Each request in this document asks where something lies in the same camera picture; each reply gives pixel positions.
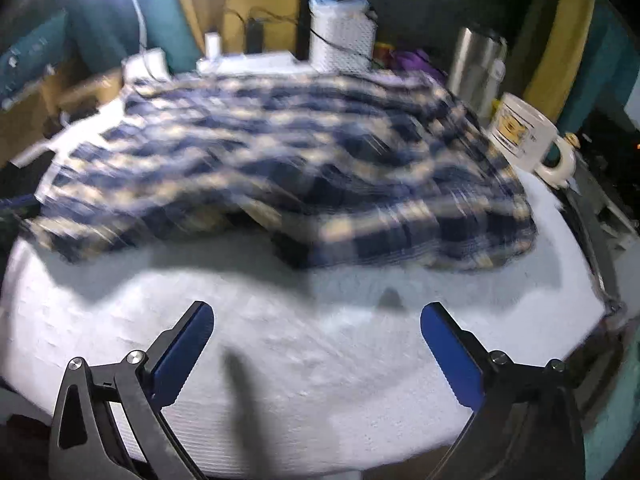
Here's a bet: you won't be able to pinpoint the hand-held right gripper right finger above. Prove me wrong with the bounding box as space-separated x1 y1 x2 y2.
420 302 586 480

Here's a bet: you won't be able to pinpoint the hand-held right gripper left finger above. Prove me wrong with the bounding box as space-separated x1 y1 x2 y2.
48 301 216 480

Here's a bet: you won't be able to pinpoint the plaid pants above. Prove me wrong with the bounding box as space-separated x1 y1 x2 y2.
27 67 538 273

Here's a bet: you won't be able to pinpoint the white cartoon mug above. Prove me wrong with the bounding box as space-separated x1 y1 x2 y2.
487 92 578 188

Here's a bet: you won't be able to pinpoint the steel tumbler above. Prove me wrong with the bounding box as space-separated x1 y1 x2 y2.
446 25 508 116

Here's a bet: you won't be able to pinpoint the purple cloth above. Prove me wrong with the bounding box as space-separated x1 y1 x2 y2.
387 47 446 81

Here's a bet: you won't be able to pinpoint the white desk lamp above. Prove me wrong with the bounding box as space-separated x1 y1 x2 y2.
70 0 168 81

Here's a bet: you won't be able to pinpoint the white power strip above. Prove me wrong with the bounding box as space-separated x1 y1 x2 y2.
196 51 313 77

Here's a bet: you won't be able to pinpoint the teal curtain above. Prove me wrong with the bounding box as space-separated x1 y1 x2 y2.
555 0 640 136
65 0 201 76

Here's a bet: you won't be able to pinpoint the black charger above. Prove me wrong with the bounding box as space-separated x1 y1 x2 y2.
245 17 265 54

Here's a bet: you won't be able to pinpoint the white plastic basket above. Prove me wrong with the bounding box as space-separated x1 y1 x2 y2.
308 0 377 73

